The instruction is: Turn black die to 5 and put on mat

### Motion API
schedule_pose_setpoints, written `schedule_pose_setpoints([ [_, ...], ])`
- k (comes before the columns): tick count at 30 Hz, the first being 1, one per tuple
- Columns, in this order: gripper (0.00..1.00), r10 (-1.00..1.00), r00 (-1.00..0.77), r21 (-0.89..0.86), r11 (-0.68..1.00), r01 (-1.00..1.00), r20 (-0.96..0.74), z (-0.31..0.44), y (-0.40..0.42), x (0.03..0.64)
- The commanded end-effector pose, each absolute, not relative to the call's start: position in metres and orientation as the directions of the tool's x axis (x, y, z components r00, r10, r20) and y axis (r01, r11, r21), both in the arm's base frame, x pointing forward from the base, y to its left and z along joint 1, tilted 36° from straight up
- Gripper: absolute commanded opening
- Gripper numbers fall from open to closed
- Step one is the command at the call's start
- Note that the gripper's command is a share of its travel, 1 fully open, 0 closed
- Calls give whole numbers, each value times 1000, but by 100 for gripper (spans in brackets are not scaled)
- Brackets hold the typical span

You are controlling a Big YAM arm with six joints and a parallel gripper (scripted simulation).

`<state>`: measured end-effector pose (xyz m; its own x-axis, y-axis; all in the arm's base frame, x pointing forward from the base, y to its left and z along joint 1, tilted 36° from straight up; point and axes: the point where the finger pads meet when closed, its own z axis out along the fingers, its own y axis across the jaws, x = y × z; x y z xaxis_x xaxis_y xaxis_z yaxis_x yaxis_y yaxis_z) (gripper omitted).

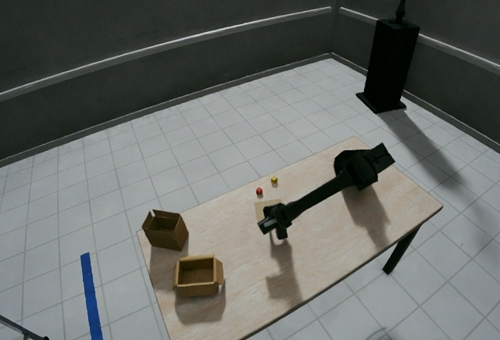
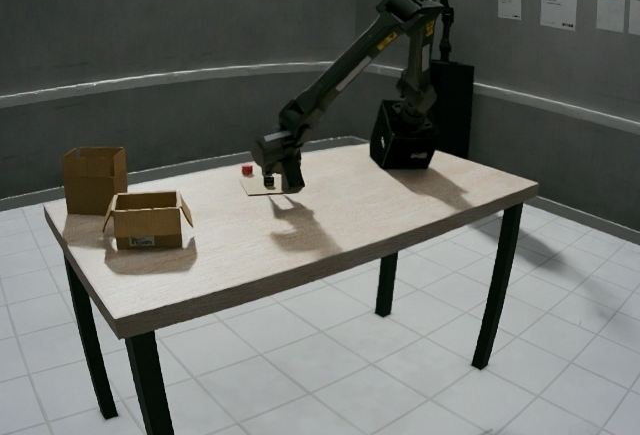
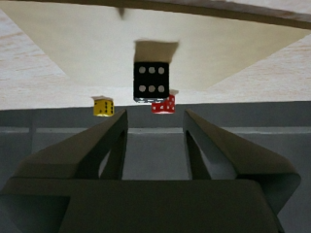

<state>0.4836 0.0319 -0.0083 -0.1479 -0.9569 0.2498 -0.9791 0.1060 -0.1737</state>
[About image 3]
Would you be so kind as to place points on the yellow die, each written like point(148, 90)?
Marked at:
point(103, 108)

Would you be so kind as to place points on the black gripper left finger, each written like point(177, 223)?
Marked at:
point(80, 155)

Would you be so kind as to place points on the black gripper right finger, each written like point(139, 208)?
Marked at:
point(235, 158)

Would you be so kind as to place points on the red die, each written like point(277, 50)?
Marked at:
point(167, 107)

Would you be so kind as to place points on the black die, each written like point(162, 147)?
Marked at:
point(150, 82)

